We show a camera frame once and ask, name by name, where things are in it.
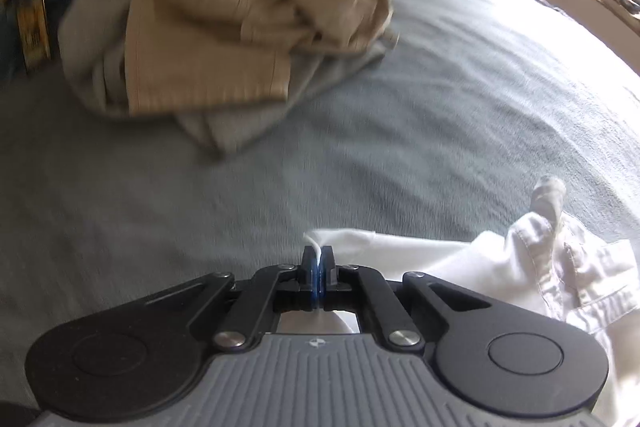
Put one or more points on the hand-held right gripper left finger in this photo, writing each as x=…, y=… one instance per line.
x=312, y=277

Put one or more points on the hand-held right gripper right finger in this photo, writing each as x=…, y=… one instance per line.
x=327, y=277

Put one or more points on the white shirt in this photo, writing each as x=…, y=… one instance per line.
x=525, y=267

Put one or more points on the grey bed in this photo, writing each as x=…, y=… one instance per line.
x=400, y=117

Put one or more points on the crumpled tan garment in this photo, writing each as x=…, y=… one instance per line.
x=240, y=7

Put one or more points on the crumpled grey garment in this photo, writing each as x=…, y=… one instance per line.
x=95, y=52

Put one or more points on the printed yellow tag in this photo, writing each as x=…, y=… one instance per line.
x=34, y=32

